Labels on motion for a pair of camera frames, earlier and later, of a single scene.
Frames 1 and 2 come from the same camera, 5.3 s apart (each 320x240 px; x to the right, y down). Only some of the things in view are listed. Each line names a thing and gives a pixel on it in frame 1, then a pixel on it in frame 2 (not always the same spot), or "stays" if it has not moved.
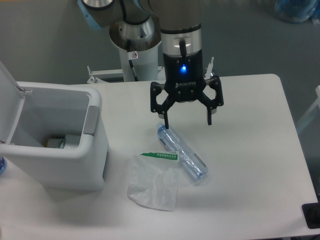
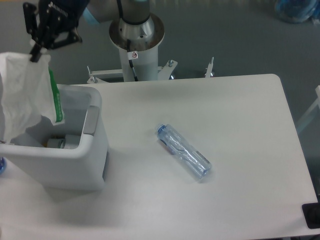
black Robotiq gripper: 184,80 to 55,17
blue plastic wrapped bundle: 298,11 stays
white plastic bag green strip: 152,179 to 28,91
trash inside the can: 70,142 stays
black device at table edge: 311,213 stays
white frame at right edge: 317,89 stays
